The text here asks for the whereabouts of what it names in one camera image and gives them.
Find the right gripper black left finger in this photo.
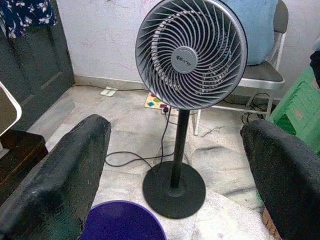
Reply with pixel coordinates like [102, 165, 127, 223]
[0, 114, 112, 240]

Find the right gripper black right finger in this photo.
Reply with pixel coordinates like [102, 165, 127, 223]
[240, 119, 320, 240]

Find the dark wooden table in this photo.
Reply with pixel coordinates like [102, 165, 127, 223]
[0, 129, 50, 208]

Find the purple plastic bucket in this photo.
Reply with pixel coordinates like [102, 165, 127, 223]
[79, 199, 168, 240]

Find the green plastic stool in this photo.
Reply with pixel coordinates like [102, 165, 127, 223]
[268, 66, 320, 157]

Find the grey folding chair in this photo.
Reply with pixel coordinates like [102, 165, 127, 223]
[193, 0, 290, 137]

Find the dark green door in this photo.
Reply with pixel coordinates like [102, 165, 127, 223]
[0, 0, 77, 132]

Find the person in black shorts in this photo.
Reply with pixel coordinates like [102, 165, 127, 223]
[309, 50, 320, 91]

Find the colourful dotted floor mat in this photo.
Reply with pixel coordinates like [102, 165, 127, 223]
[144, 91, 176, 111]

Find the blue cushion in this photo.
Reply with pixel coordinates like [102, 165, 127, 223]
[219, 0, 279, 66]

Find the dark floral dress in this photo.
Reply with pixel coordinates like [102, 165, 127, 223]
[0, 0, 58, 40]

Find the black coiled cable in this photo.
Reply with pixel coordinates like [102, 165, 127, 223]
[241, 92, 276, 125]

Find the black fan cable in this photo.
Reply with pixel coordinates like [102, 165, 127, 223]
[105, 107, 176, 168]

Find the grey black pedestal fan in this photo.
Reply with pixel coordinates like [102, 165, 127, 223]
[135, 0, 249, 220]

